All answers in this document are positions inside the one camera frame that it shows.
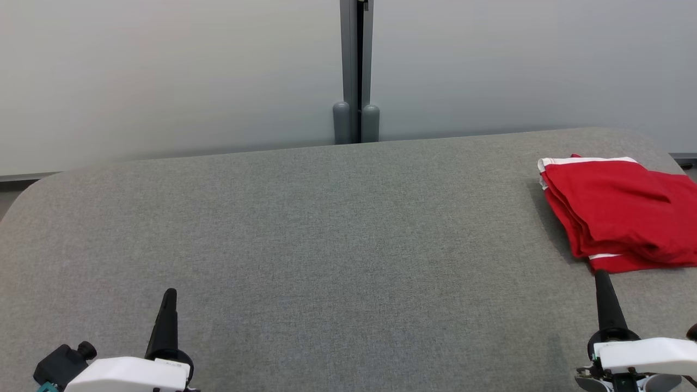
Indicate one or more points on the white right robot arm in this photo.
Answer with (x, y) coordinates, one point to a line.
(661, 384)

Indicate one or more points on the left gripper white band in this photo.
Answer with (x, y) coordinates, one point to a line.
(125, 375)

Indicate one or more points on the red garment with white patches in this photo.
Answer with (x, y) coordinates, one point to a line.
(599, 201)

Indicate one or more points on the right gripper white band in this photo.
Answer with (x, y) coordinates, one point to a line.
(648, 354)

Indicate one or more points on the grey partition post with feet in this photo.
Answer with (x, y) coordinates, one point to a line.
(370, 125)

